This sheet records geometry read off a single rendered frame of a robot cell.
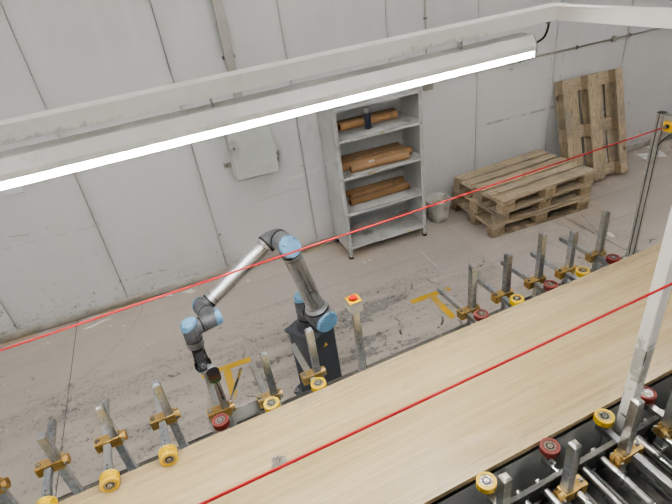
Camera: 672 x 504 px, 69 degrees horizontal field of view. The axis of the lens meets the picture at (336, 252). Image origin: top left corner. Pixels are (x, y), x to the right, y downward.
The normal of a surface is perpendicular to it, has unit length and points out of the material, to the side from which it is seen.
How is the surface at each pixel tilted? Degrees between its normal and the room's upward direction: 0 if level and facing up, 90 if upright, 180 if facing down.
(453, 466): 0
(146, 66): 90
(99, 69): 90
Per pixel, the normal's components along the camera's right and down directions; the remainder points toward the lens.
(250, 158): 0.36, 0.45
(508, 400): -0.12, -0.84
